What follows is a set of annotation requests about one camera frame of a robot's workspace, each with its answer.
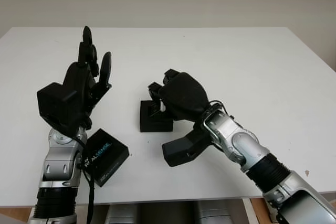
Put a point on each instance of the black camera box base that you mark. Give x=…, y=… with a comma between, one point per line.
x=155, y=125

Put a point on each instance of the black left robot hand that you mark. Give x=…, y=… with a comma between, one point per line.
x=77, y=77

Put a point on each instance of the silver robot lower body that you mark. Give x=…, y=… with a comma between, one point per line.
x=162, y=213

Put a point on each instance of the white table leg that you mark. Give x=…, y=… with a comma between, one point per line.
x=248, y=212

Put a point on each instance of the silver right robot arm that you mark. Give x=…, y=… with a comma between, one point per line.
x=249, y=145

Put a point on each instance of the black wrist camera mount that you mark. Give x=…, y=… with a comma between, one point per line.
x=57, y=103
x=181, y=150

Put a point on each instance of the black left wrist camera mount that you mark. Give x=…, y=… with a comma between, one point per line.
x=57, y=103

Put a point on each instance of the black RealSense box lid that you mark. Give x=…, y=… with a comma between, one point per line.
x=110, y=155

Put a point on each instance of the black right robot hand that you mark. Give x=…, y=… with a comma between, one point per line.
x=183, y=95

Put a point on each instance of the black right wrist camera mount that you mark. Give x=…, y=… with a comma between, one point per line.
x=181, y=150

